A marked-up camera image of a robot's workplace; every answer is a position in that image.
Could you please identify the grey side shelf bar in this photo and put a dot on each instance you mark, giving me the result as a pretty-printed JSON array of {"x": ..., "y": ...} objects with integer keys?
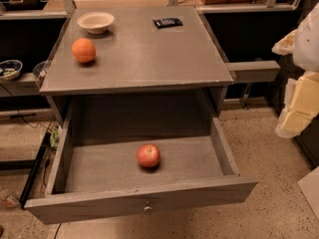
[{"x": 253, "y": 72}]

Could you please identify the beige paper bowl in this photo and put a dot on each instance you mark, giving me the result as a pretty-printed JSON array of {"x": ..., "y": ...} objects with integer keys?
[{"x": 96, "y": 22}]

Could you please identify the metal drawer knob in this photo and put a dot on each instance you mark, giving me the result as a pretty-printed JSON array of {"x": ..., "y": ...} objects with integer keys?
[{"x": 148, "y": 208}]

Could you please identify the orange fruit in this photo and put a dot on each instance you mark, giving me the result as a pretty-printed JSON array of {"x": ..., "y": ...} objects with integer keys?
[{"x": 84, "y": 50}]

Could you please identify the grey open drawer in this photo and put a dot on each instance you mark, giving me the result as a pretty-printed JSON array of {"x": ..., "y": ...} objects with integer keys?
[{"x": 95, "y": 172}]

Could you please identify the red apple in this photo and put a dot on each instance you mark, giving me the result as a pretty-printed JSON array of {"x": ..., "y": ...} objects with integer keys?
[{"x": 148, "y": 156}]

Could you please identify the blue patterned bowl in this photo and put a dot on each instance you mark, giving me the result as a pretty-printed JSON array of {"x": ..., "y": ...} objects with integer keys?
[{"x": 10, "y": 69}]

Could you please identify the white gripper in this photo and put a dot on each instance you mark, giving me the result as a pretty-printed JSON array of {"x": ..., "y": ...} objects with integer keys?
[{"x": 308, "y": 47}]

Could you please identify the black remote control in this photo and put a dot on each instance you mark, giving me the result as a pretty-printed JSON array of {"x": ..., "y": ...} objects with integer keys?
[{"x": 167, "y": 22}]

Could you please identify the grey wooden cabinet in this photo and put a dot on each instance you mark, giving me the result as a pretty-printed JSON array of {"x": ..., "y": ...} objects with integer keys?
[{"x": 136, "y": 56}]

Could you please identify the clear plastic container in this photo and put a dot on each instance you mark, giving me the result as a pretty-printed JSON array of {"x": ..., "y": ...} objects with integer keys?
[{"x": 40, "y": 71}]

